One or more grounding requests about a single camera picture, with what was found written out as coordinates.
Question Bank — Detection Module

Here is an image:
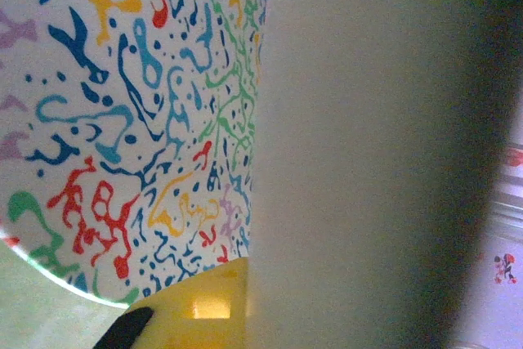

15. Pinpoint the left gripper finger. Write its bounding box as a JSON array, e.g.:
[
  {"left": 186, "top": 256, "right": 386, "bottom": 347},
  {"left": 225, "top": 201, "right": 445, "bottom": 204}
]
[{"left": 92, "top": 257, "right": 251, "bottom": 349}]

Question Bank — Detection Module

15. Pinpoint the colourful squiggle pattern plate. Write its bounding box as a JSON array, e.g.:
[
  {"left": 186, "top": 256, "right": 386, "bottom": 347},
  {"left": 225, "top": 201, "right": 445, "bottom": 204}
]
[{"left": 0, "top": 0, "right": 523, "bottom": 349}]

